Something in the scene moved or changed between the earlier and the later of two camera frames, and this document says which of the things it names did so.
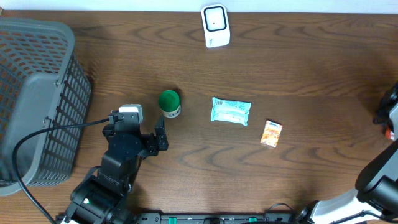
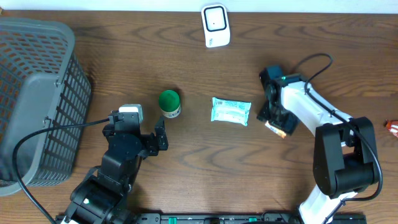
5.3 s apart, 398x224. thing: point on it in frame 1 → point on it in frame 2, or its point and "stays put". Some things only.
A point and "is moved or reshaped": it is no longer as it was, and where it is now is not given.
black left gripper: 152,141 stays put
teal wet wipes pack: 230,111 stays put
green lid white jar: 170,103 stays put
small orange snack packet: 271,134 is moved or reshaped
